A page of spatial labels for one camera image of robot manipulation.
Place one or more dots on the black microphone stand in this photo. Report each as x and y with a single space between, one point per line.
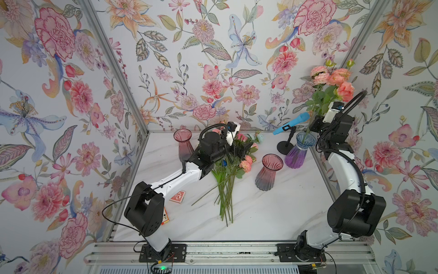
284 147

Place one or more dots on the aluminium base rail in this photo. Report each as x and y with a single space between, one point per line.
231 258

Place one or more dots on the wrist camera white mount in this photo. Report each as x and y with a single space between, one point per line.
232 131
333 109

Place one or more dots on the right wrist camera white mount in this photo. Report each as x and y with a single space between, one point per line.
333 109

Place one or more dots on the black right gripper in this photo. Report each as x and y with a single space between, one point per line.
319 123

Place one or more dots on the purple glass vase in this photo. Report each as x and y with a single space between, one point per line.
296 157

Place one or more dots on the artificial flower bunch on table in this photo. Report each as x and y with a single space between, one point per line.
234 166

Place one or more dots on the pink glass vase back left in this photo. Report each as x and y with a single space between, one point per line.
183 137

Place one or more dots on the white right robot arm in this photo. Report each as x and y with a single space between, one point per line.
357 211

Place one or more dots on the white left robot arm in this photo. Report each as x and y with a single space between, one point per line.
145 206

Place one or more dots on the red playing card box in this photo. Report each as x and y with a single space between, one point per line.
178 198

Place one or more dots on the orange yellow card box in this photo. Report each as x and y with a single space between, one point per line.
165 219

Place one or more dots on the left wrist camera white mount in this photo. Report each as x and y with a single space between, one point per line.
232 131

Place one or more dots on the pink flower stem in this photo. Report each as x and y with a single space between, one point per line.
318 104
339 94
340 75

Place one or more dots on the blue toy microphone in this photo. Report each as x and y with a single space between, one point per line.
300 119

